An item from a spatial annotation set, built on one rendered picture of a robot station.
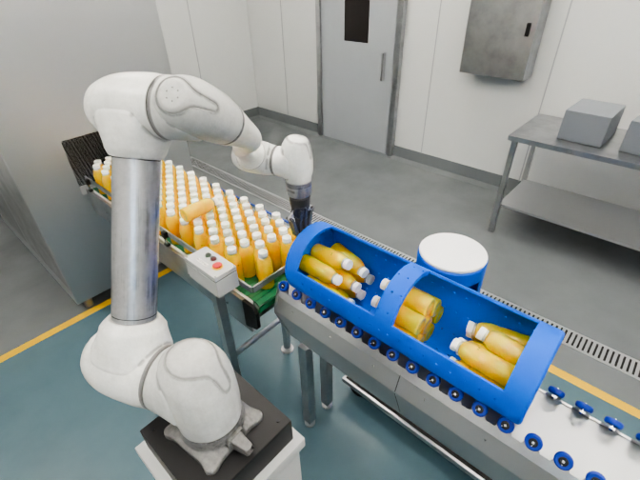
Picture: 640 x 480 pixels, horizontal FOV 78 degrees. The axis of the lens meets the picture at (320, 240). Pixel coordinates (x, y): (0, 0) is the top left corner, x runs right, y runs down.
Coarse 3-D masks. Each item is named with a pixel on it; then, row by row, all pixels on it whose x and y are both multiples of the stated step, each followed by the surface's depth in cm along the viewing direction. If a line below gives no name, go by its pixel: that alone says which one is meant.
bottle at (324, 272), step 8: (304, 256) 150; (312, 256) 151; (304, 264) 149; (312, 264) 147; (320, 264) 146; (312, 272) 146; (320, 272) 144; (328, 272) 143; (336, 272) 145; (320, 280) 145; (328, 280) 143
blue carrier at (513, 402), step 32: (320, 224) 150; (288, 256) 145; (384, 256) 148; (320, 288) 137; (448, 288) 134; (352, 320) 133; (384, 320) 122; (448, 320) 138; (480, 320) 131; (512, 320) 123; (416, 352) 118; (448, 352) 133; (544, 352) 99; (480, 384) 106; (512, 384) 100; (512, 416) 104
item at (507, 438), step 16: (320, 320) 151; (352, 336) 143; (368, 352) 139; (400, 368) 132; (416, 384) 128; (448, 400) 122; (464, 416) 119; (496, 432) 114; (512, 448) 111; (544, 464) 107
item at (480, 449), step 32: (288, 320) 164; (320, 352) 169; (352, 352) 144; (384, 352) 137; (384, 384) 137; (448, 384) 127; (416, 416) 139; (448, 416) 123; (544, 416) 117; (576, 416) 117; (480, 448) 118; (544, 448) 110; (576, 448) 109; (608, 448) 109
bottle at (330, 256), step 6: (318, 246) 152; (324, 246) 152; (312, 252) 152; (318, 252) 150; (324, 252) 149; (330, 252) 147; (336, 252) 146; (342, 252) 147; (318, 258) 151; (324, 258) 148; (330, 258) 146; (336, 258) 144; (342, 258) 144; (330, 264) 146; (336, 264) 144; (342, 264) 144
